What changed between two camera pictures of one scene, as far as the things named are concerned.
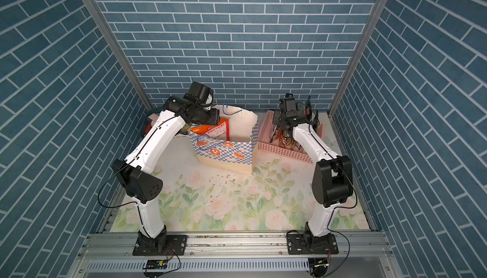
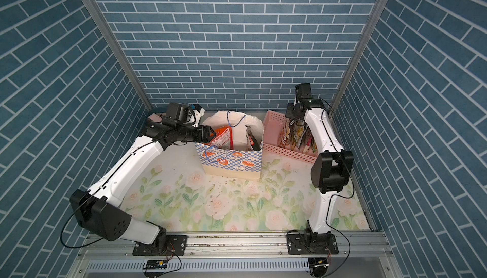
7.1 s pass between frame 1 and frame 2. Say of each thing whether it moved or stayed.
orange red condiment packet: moved
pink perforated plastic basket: stayed
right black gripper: moved
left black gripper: moved
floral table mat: stayed
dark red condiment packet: moved
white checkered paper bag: moved
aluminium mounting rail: stayed
